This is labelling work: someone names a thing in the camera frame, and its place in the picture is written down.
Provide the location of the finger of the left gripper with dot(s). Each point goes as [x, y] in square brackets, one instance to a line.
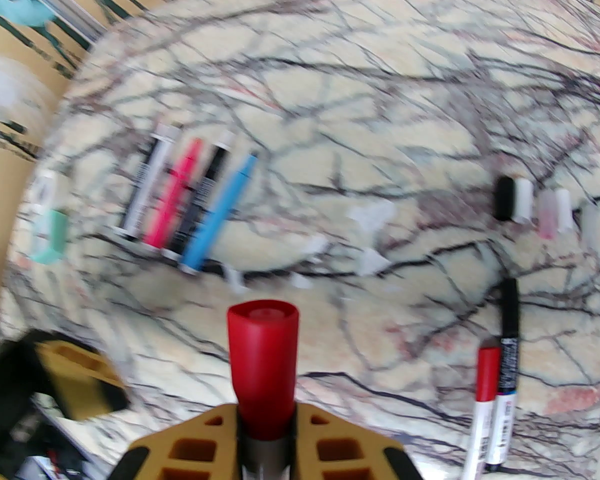
[77, 375]

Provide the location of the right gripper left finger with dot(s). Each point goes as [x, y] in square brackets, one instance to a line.
[190, 448]

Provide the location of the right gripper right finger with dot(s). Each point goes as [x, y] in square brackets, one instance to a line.
[345, 448]

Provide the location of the white marker with red end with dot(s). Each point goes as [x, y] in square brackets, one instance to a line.
[262, 368]
[487, 373]

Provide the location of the thin black pen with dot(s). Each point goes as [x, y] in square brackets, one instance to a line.
[139, 193]

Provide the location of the pink highlighter pen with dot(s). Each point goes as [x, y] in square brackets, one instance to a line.
[175, 193]

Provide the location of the thin white pen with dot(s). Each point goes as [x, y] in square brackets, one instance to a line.
[155, 178]

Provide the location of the blue pen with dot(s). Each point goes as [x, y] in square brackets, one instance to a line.
[220, 208]

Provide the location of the black pen with white label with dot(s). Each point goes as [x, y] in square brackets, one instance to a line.
[207, 183]

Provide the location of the black pen cap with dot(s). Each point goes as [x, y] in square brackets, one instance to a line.
[504, 199]

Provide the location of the white pen cap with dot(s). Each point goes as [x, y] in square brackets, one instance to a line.
[564, 210]
[522, 200]

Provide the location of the pink translucent pen cap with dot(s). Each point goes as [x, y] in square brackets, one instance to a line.
[547, 214]

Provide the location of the clear pen cap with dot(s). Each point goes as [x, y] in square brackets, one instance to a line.
[590, 223]

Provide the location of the teal and white small box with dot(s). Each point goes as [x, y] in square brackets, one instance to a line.
[55, 228]

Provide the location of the black marker with blue band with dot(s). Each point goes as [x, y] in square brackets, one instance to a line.
[509, 328]

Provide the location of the aluminium frame post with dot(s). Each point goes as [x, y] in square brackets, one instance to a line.
[50, 0]

